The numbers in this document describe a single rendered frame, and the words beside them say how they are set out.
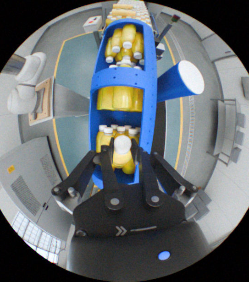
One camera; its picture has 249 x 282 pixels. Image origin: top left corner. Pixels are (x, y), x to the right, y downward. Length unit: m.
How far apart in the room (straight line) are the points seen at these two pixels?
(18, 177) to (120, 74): 1.63
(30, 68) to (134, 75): 0.52
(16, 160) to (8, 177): 0.30
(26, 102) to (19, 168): 1.14
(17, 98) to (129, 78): 0.57
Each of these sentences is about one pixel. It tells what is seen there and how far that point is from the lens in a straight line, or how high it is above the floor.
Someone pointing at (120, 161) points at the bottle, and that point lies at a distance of 0.24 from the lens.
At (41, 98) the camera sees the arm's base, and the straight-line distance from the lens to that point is 0.71.
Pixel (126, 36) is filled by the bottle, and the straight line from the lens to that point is 0.49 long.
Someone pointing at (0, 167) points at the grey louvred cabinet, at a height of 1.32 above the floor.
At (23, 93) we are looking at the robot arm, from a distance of 0.62.
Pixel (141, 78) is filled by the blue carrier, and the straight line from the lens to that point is 0.30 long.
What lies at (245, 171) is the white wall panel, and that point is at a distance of 3.51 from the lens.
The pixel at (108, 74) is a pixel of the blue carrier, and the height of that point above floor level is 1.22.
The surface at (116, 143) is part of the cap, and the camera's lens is 0.20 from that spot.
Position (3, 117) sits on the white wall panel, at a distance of 2.90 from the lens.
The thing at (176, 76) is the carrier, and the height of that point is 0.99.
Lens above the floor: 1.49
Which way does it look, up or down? 73 degrees down
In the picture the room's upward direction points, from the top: 166 degrees clockwise
